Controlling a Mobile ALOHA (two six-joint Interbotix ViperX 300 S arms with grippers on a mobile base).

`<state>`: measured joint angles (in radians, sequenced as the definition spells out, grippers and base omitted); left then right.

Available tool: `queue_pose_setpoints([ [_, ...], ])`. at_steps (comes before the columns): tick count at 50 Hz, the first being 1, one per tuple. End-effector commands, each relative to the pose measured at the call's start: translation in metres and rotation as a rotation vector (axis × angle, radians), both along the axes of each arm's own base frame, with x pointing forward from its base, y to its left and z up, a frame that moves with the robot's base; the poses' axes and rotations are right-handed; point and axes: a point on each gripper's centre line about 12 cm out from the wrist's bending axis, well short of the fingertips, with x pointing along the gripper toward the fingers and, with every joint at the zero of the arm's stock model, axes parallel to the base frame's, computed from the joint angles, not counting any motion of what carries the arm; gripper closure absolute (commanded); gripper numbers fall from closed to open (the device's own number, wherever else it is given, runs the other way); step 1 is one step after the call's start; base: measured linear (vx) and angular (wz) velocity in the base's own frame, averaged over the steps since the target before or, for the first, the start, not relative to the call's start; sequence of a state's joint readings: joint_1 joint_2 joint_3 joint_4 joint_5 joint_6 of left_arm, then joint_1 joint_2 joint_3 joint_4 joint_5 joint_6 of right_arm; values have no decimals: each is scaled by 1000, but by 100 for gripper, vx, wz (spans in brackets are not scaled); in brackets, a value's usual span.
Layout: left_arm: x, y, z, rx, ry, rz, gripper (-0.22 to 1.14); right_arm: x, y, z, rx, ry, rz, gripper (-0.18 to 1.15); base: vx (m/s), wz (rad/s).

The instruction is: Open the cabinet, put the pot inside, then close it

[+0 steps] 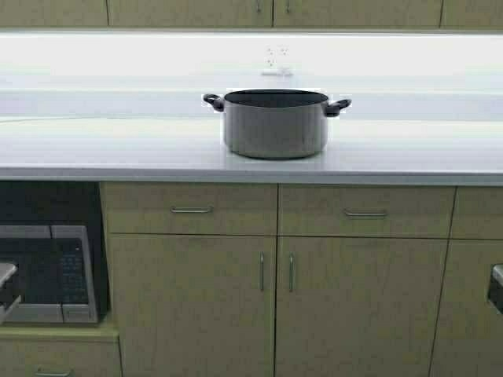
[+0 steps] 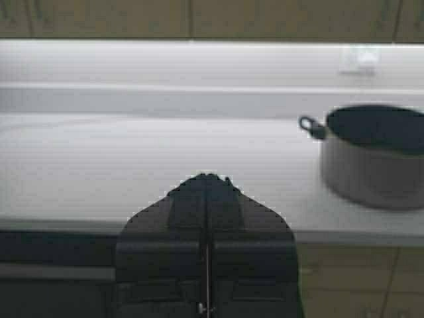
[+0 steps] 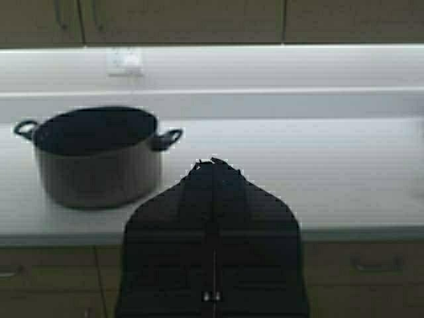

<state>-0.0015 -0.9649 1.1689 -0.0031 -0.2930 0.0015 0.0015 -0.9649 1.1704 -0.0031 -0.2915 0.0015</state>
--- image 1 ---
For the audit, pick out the grey pot with black handles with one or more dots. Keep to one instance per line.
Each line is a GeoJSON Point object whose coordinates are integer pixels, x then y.
{"type": "Point", "coordinates": [275, 123]}

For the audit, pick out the cabinet door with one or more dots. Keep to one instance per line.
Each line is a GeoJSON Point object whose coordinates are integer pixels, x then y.
{"type": "Point", "coordinates": [360, 306]}
{"type": "Point", "coordinates": [53, 13]}
{"type": "Point", "coordinates": [191, 305]}
{"type": "Point", "coordinates": [472, 14]}
{"type": "Point", "coordinates": [359, 14]}
{"type": "Point", "coordinates": [194, 14]}

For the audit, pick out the far right lower cabinet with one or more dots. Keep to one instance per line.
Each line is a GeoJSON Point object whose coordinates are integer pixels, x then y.
{"type": "Point", "coordinates": [468, 339]}

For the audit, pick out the right lower drawer front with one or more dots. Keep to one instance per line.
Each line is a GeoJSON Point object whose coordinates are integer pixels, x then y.
{"type": "Point", "coordinates": [327, 210]}

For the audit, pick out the left lower drawer front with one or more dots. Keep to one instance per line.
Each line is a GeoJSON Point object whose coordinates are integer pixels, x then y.
{"type": "Point", "coordinates": [142, 207]}

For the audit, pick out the silver microwave oven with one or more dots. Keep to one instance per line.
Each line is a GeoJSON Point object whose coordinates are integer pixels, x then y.
{"type": "Point", "coordinates": [54, 280]}

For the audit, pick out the drawer below microwave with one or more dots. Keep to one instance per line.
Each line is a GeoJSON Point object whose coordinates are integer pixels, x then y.
{"type": "Point", "coordinates": [28, 358]}

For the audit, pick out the left door metal handle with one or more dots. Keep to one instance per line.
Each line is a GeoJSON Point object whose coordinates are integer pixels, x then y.
{"type": "Point", "coordinates": [261, 271]}

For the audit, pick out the door metal handle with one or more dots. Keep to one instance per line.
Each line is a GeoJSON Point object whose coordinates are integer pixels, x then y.
{"type": "Point", "coordinates": [291, 270]}
{"type": "Point", "coordinates": [261, 271]}

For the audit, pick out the right door metal handle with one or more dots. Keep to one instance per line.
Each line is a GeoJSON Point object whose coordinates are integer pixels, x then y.
{"type": "Point", "coordinates": [291, 270]}

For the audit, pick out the left drawer metal handle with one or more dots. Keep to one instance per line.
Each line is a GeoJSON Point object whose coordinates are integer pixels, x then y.
{"type": "Point", "coordinates": [191, 210]}

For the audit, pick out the drawer metal handle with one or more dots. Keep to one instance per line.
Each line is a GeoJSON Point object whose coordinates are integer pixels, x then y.
{"type": "Point", "coordinates": [191, 210]}
{"type": "Point", "coordinates": [359, 214]}

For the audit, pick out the right drawer metal handle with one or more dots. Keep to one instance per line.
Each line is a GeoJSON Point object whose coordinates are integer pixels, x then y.
{"type": "Point", "coordinates": [359, 214]}

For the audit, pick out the white wall outlet plate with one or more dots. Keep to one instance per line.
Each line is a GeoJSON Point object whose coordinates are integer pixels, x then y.
{"type": "Point", "coordinates": [276, 57]}

